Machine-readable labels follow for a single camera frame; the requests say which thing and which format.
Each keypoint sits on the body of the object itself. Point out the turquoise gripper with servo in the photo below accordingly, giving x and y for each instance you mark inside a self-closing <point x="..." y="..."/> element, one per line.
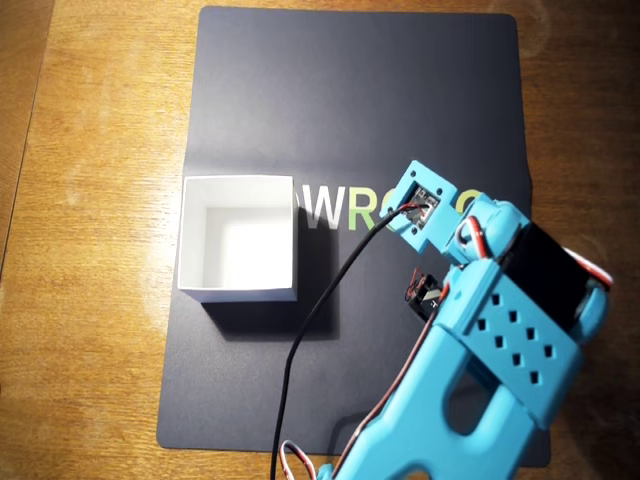
<point x="426" y="301"/>

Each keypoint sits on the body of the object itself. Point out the turquoise plastic robot arm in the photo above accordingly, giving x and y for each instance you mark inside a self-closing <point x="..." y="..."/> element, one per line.
<point x="425" y="410"/>

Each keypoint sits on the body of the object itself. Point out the white open paper box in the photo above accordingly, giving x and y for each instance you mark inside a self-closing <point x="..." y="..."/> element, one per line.
<point x="235" y="240"/>

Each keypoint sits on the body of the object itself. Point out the black mat with ROBO print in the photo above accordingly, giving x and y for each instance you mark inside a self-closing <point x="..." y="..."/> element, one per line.
<point x="350" y="100"/>

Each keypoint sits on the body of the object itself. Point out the turquoise wrist camera mount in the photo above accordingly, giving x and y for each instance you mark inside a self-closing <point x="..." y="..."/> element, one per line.
<point x="440" y="235"/>

